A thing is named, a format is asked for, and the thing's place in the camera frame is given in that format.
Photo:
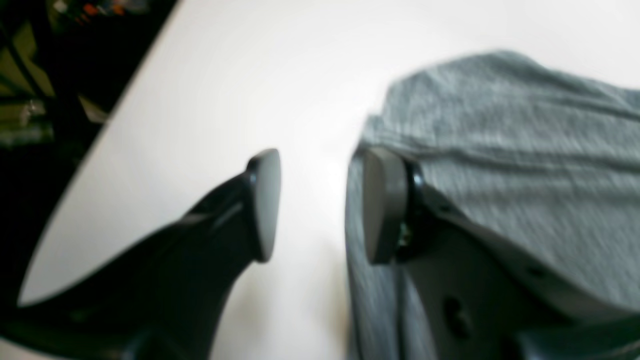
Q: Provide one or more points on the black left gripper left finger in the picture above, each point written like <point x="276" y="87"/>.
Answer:
<point x="163" y="298"/>

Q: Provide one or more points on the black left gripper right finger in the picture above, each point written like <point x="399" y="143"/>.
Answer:
<point x="485" y="298"/>

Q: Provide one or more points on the grey t-shirt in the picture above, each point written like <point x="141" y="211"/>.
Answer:
<point x="545" y="159"/>

